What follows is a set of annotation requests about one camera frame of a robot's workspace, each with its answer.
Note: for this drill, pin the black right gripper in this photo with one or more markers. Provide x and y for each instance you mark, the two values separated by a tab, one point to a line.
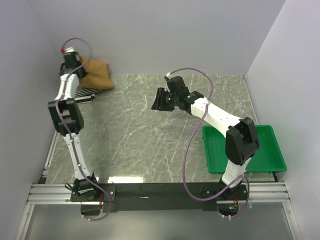
159	103

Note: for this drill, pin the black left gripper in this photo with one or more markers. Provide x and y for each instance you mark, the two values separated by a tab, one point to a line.
83	73

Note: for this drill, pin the tan tank top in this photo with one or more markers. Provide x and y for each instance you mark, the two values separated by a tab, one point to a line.
97	77

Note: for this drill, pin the thin striped black tank top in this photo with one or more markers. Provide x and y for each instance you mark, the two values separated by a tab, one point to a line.
84	90

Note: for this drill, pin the wide striped black white tank top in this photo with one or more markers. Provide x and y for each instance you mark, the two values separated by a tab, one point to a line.
85	98

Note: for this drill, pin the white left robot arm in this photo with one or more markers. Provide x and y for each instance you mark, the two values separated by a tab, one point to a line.
68	122

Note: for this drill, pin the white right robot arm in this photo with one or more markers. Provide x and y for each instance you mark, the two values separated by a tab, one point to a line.
241	138

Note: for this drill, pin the green plastic bin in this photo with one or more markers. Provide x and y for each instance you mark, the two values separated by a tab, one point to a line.
268	159

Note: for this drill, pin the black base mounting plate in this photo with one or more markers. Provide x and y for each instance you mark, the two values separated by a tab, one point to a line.
154	196

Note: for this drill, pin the aluminium rail frame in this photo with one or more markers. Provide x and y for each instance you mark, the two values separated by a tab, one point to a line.
129	143

